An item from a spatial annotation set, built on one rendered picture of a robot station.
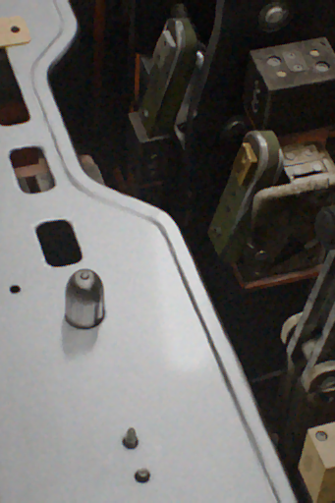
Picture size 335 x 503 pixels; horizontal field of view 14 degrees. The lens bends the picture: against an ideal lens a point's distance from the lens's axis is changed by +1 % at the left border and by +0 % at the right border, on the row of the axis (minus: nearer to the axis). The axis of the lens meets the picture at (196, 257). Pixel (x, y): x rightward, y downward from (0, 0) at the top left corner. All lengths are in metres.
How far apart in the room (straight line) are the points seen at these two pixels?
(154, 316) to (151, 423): 0.10
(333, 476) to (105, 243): 0.30
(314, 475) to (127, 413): 0.16
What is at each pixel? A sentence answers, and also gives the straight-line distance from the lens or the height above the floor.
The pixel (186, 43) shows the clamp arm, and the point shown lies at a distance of 1.16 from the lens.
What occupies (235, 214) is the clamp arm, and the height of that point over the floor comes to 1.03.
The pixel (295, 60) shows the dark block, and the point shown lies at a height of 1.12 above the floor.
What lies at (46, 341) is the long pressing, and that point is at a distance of 1.06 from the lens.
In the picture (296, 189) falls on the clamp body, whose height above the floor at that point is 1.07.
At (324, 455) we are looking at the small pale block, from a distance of 0.95.
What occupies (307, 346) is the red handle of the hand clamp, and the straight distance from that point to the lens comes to 0.99.
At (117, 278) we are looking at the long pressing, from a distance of 1.10.
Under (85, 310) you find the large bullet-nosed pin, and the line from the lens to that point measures 1.05.
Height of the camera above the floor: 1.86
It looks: 50 degrees down
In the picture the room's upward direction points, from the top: 7 degrees clockwise
